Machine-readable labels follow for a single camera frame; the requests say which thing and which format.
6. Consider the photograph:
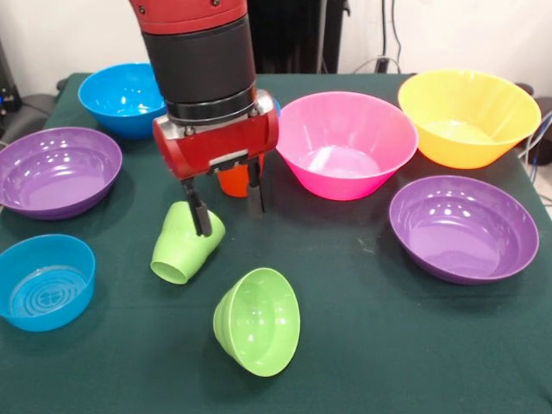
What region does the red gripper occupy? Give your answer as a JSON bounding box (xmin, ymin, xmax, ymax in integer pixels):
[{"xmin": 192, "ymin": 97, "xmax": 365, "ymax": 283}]
[{"xmin": 152, "ymin": 88, "xmax": 280, "ymax": 238}]

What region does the orange cup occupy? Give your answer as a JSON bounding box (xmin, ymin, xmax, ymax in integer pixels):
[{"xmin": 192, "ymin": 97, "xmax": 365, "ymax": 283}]
[{"xmin": 216, "ymin": 155, "xmax": 267, "ymax": 198}]

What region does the green cup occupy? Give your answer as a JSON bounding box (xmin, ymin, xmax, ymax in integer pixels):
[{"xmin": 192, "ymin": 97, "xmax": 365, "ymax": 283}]
[{"xmin": 149, "ymin": 200, "xmax": 227, "ymax": 285}]

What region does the small green bowl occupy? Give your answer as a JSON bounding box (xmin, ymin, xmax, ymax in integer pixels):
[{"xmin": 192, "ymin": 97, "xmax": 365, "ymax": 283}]
[{"xmin": 212, "ymin": 267, "xmax": 302, "ymax": 379}]

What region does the pink bowl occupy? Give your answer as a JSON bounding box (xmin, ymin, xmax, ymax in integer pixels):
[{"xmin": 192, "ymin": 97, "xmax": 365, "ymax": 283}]
[{"xmin": 274, "ymin": 91, "xmax": 419, "ymax": 202}]

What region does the deep smooth blue bowl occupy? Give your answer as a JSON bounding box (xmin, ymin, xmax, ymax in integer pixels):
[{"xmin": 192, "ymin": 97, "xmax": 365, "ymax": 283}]
[{"xmin": 77, "ymin": 62, "xmax": 168, "ymax": 140}]

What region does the purple bowl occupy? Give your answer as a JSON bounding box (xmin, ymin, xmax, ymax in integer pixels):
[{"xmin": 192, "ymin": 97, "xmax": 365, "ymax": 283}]
[
  {"xmin": 0, "ymin": 126, "xmax": 123, "ymax": 221},
  {"xmin": 388, "ymin": 174, "xmax": 540, "ymax": 285}
]

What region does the black rounded seat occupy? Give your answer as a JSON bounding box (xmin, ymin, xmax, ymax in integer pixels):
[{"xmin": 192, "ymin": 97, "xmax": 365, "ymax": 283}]
[{"xmin": 8, "ymin": 91, "xmax": 58, "ymax": 143}]

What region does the dark green tablecloth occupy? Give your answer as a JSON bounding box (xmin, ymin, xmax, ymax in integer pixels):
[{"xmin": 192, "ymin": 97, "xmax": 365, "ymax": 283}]
[{"xmin": 0, "ymin": 72, "xmax": 552, "ymax": 414}]

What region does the black equipment rack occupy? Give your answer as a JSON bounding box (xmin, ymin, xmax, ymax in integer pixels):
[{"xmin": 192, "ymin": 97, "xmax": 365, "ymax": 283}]
[{"xmin": 0, "ymin": 41, "xmax": 22, "ymax": 130}]

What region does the yellow-orange bowl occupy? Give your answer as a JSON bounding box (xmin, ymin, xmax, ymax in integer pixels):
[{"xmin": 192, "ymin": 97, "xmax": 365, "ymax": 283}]
[{"xmin": 397, "ymin": 68, "xmax": 543, "ymax": 170}]

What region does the black plug with grey cable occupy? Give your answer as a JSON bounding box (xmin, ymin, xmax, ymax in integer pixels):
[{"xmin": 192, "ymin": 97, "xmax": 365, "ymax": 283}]
[{"xmin": 353, "ymin": 54, "xmax": 400, "ymax": 74}]

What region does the light blue cable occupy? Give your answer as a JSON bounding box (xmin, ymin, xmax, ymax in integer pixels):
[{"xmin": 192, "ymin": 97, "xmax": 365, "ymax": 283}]
[{"xmin": 515, "ymin": 110, "xmax": 552, "ymax": 167}]

